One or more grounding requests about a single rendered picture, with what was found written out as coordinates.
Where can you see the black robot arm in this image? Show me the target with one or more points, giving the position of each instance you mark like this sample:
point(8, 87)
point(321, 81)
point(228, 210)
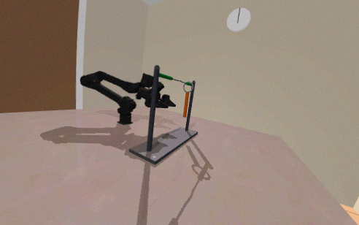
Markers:
point(127, 104)

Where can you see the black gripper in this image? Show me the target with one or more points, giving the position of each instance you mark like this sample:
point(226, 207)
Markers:
point(161, 102)

